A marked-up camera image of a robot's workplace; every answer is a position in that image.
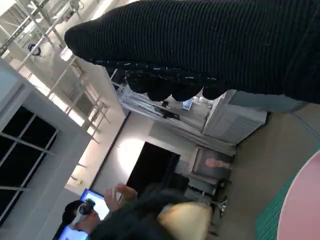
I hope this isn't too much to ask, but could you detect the round toy bread bun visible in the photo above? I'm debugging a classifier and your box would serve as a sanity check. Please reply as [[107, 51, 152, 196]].
[[156, 201, 213, 240]]

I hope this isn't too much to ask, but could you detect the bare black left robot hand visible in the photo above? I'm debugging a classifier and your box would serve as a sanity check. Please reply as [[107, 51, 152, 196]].
[[89, 189, 215, 240]]

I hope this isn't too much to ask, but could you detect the white cabinet with vent grille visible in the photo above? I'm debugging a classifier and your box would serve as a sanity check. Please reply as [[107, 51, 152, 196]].
[[202, 89, 268, 146]]

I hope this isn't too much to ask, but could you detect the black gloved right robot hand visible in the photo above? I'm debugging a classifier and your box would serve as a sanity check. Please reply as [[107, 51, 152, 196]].
[[64, 0, 320, 105]]

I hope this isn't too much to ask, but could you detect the black screen panel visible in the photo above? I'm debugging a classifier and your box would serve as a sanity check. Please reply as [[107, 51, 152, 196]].
[[126, 141, 181, 198]]

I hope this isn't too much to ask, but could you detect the white VR headset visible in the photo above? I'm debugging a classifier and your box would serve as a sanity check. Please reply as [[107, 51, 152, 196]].
[[72, 198, 97, 226]]

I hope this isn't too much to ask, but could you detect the pink bowl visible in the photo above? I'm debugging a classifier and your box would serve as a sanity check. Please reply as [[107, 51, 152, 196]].
[[278, 151, 320, 240]]

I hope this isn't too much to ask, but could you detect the blue computer monitor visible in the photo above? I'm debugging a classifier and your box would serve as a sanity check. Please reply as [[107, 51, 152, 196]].
[[57, 187, 111, 240]]

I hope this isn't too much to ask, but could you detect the glass case with pink object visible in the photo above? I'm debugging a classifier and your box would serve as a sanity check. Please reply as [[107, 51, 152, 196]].
[[193, 146, 236, 176]]

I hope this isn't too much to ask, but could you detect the green cutting mat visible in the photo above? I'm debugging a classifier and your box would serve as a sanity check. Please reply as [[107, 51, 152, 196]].
[[254, 144, 320, 240]]

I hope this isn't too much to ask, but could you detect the white metal frame rack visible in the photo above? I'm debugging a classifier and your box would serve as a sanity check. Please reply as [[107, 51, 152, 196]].
[[0, 0, 87, 62]]

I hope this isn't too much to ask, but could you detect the person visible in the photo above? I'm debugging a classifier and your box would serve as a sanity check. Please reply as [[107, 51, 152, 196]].
[[61, 183, 138, 240]]

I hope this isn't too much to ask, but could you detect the dark window with white bars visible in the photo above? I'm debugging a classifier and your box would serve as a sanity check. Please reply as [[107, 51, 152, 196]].
[[0, 104, 60, 223]]

